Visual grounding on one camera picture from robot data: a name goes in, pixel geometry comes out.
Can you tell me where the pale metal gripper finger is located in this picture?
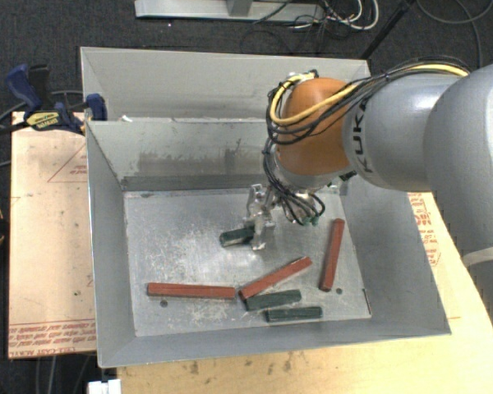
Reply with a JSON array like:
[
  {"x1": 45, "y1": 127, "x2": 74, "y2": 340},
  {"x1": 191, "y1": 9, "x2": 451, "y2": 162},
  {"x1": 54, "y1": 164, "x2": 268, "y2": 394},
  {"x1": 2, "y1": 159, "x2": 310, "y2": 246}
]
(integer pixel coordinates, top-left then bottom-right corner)
[
  {"x1": 251, "y1": 218, "x2": 278, "y2": 251},
  {"x1": 244, "y1": 183, "x2": 274, "y2": 226}
]

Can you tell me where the dark green flat block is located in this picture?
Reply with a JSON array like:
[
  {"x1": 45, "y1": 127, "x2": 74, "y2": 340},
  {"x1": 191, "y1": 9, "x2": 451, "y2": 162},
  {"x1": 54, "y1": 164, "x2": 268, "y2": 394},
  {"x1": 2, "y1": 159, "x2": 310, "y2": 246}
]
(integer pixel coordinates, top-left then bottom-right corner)
[
  {"x1": 243, "y1": 288, "x2": 303, "y2": 313},
  {"x1": 219, "y1": 227, "x2": 256, "y2": 249},
  {"x1": 264, "y1": 305, "x2": 325, "y2": 324}
]

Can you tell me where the red-brown flat block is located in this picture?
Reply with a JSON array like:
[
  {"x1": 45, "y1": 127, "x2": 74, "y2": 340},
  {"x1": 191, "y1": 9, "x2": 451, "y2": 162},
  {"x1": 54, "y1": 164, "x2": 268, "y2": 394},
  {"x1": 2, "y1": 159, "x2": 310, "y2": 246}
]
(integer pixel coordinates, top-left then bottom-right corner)
[
  {"x1": 238, "y1": 255, "x2": 314, "y2": 301},
  {"x1": 146, "y1": 282, "x2": 237, "y2": 301},
  {"x1": 317, "y1": 218, "x2": 347, "y2": 293}
]

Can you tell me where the grey metal bin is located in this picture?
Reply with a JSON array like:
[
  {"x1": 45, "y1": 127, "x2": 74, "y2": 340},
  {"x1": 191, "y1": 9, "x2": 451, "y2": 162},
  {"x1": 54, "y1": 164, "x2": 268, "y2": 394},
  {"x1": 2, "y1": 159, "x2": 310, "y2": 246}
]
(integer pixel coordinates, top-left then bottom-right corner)
[{"x1": 80, "y1": 46, "x2": 452, "y2": 369}]

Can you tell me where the brown cardboard board red print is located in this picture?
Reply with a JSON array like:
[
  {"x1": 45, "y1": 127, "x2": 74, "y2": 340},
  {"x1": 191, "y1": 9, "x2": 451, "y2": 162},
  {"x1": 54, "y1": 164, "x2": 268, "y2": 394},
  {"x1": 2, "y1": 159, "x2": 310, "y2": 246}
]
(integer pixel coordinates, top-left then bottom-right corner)
[{"x1": 7, "y1": 111, "x2": 463, "y2": 360}]

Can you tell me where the black cylinder on white bracket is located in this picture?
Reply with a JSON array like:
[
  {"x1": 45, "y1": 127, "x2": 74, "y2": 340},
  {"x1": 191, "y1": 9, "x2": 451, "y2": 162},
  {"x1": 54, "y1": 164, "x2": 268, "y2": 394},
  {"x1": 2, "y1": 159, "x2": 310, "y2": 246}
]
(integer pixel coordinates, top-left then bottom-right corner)
[{"x1": 327, "y1": 169, "x2": 357, "y2": 189}]

